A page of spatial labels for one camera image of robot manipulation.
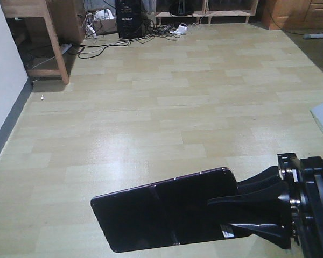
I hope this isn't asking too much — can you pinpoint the black computer tower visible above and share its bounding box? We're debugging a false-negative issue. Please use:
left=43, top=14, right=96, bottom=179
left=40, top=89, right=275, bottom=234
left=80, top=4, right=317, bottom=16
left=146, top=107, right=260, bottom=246
left=115, top=0, right=143, bottom=39

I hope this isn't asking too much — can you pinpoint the white power strip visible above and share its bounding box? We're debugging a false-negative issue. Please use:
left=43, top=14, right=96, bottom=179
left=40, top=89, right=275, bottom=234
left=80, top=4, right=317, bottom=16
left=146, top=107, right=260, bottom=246
left=60, top=43, right=72, bottom=55

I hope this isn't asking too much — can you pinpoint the wooden drawer cabinet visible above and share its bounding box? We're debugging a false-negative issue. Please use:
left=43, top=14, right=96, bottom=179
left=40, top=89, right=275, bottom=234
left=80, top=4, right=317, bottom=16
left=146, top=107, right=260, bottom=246
left=262, top=0, right=323, bottom=30

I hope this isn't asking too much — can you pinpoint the low wooden tv bench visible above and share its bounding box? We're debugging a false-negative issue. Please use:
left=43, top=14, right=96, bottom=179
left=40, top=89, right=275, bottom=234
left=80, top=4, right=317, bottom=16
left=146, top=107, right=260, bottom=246
left=155, top=0, right=259, bottom=25

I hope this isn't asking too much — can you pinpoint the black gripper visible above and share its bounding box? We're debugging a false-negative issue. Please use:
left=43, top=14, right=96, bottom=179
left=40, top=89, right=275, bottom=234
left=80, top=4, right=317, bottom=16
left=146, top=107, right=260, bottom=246
left=207, top=153, right=323, bottom=257

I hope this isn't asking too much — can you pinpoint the black foldable smartphone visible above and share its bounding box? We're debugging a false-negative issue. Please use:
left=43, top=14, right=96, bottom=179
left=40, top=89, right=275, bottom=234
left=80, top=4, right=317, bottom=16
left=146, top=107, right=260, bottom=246
left=90, top=167, right=251, bottom=253

